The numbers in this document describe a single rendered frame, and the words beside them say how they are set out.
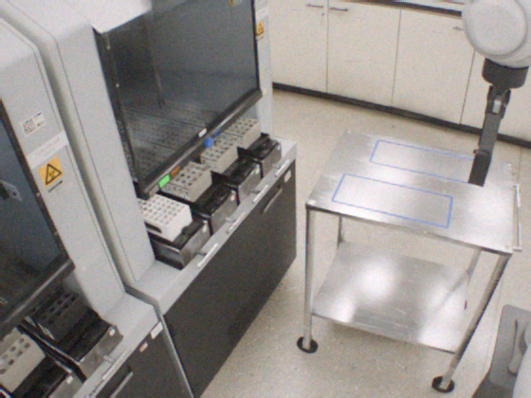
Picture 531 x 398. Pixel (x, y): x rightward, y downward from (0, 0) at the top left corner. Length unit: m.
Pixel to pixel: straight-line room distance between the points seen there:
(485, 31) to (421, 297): 1.39
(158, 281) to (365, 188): 0.66
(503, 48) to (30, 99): 0.76
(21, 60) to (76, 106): 0.16
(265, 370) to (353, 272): 0.53
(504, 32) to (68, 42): 0.74
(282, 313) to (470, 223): 1.04
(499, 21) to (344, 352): 1.62
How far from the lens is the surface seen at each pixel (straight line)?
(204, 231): 1.32
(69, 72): 0.95
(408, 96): 3.36
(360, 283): 1.83
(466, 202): 1.42
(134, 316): 1.23
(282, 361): 1.94
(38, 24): 0.95
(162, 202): 1.32
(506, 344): 1.27
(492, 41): 0.56
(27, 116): 0.91
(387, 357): 1.98
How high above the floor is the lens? 1.68
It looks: 40 degrees down
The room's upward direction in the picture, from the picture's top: 4 degrees counter-clockwise
